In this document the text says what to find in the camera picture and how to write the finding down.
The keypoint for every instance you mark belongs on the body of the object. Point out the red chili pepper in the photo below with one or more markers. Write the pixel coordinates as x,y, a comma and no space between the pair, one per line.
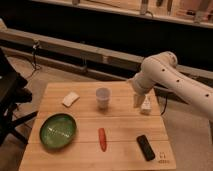
102,139

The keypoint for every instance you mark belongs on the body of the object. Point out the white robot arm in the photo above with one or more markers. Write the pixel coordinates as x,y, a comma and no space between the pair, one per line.
161,69

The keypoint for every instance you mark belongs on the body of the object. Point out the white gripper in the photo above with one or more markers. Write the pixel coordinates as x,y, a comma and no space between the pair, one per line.
141,84

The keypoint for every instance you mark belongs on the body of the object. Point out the black office chair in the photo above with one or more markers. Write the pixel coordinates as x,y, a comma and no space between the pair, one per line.
12,92

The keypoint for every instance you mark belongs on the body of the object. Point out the white tube bottle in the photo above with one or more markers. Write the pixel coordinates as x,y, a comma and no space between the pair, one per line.
146,106

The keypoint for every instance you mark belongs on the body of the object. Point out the green ceramic bowl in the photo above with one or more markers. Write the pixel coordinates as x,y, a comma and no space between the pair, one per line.
57,131

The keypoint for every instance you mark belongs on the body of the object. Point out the white sponge block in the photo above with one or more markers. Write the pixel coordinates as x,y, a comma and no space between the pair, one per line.
69,99

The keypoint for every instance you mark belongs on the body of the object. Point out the black remote control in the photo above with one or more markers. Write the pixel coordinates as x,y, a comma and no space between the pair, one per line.
145,147

